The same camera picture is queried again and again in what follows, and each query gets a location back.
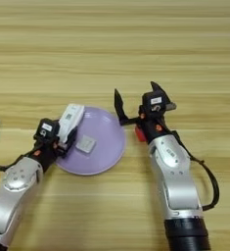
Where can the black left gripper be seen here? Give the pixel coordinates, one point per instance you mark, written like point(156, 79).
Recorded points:
point(46, 152)

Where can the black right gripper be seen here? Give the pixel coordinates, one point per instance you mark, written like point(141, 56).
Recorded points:
point(152, 125)

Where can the white remote-shaped device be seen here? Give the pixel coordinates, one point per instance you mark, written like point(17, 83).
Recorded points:
point(70, 119)

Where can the grey square block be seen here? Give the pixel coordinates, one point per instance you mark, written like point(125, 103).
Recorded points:
point(86, 143)

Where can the red cube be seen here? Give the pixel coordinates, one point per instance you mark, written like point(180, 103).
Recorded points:
point(140, 134)

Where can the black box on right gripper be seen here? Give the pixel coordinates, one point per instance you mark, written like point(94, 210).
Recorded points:
point(155, 102)

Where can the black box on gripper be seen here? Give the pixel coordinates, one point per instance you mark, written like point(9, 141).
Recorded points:
point(155, 102)
point(46, 129)

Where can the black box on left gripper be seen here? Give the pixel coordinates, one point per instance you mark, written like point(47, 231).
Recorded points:
point(46, 129)

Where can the round purple plate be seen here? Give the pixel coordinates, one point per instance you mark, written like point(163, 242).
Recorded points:
point(108, 147)

